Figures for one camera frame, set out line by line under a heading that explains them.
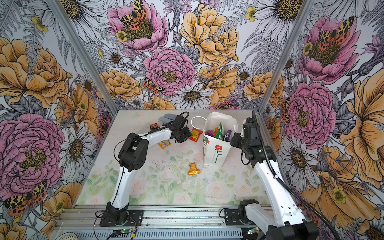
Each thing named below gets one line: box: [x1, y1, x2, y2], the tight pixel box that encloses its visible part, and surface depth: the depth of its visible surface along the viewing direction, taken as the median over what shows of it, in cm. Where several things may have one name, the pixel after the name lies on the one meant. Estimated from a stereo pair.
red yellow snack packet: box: [189, 127, 203, 143], surface depth 107 cm
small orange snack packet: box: [188, 162, 201, 175], surface depth 91 cm
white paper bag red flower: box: [191, 111, 244, 168], surface depth 85 cm
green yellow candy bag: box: [214, 122, 225, 141], surface depth 85 cm
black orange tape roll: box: [150, 123, 159, 130], surface depth 110 cm
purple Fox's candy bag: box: [224, 129, 232, 142], surface depth 88 cm
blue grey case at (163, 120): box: [158, 116, 174, 125], surface depth 113 cm
